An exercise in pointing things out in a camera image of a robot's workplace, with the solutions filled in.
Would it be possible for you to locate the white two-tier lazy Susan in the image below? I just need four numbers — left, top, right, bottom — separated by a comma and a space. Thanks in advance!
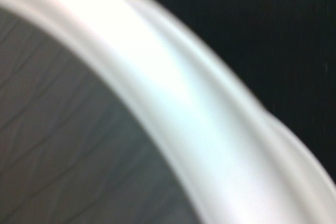
0, 0, 336, 224

